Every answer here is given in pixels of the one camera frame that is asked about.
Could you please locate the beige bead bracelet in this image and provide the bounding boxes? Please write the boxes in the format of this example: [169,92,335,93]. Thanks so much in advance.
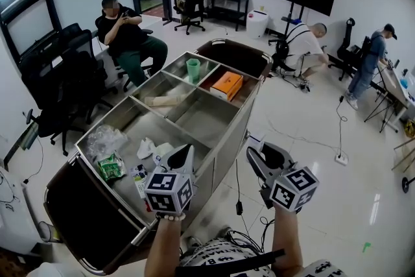
[155,211,186,222]

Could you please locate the wooden frame sticks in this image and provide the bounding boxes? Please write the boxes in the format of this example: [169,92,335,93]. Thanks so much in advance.
[392,139,415,173]

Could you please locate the black television stand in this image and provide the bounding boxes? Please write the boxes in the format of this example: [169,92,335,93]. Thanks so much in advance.
[281,0,312,40]

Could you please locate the crumpled white tissue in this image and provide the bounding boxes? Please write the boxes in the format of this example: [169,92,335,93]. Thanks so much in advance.
[136,137,156,160]

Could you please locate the white work table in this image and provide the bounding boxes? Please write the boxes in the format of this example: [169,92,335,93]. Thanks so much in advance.
[364,64,415,134]

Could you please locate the white round container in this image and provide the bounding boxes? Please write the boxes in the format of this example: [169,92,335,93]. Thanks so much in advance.
[35,262,85,277]

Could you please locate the black body strap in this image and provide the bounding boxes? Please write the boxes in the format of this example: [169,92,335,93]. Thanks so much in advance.
[174,248,286,276]

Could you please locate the green plastic cup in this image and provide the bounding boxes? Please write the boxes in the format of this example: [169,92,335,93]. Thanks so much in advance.
[185,58,201,84]

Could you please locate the person's left forearm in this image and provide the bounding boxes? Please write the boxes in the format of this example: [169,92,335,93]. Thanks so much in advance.
[142,213,186,277]

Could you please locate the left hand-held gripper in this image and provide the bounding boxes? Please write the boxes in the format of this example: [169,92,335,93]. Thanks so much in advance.
[144,144,195,215]

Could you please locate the beige paper roll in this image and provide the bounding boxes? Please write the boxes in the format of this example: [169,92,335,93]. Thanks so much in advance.
[144,95,181,107]

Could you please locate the black floor cable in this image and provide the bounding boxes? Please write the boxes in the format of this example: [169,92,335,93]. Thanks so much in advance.
[335,95,348,156]

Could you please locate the person's right forearm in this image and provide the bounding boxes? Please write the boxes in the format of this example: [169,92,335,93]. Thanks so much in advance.
[270,204,304,270]

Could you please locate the green snack packet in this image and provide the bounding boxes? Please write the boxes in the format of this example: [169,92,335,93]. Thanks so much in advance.
[97,152,126,180]

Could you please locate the white round appliance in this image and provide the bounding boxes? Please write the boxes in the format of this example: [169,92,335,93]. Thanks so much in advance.
[246,9,270,40]

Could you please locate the wire mesh waste bin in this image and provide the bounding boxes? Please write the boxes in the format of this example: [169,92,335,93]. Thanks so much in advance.
[38,221,59,243]

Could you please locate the orange box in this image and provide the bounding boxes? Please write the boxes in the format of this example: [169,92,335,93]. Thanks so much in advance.
[209,71,244,101]

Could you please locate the stainless steel compartment cart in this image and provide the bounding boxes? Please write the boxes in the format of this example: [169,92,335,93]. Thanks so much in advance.
[43,38,274,276]

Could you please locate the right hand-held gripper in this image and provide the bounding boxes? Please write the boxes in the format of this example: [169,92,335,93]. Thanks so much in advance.
[246,142,320,213]

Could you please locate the white printed clothing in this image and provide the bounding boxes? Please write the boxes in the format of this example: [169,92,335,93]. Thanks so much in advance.
[180,226,348,277]

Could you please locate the clear plastic bag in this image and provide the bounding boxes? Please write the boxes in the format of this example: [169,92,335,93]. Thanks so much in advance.
[86,125,129,163]

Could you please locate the black adapter with cable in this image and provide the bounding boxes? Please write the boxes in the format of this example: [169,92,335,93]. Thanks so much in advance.
[235,158,244,216]

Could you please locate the white milk carton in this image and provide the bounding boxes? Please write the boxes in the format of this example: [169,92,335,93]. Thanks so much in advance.
[129,164,149,199]

